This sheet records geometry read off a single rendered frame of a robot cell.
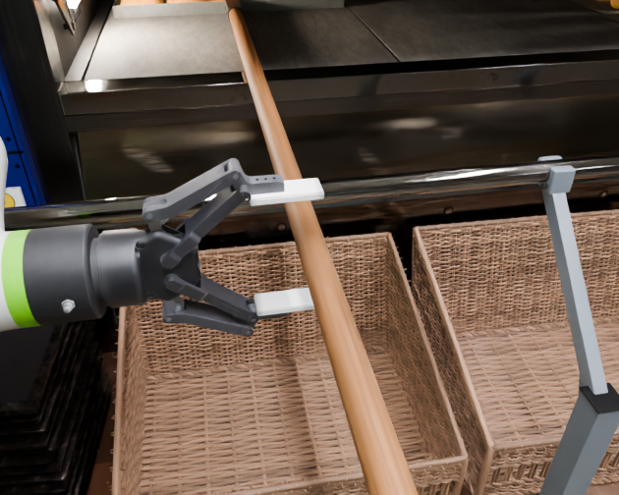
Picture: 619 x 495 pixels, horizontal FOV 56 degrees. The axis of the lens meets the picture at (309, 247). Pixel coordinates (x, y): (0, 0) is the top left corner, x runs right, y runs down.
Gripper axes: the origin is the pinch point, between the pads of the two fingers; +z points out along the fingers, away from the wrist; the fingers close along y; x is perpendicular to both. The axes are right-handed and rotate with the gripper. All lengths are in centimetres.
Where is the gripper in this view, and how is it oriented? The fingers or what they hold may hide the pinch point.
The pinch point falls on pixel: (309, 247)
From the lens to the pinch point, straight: 59.4
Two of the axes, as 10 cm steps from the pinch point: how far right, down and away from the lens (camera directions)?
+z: 9.8, -1.1, 1.5
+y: 0.0, 8.1, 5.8
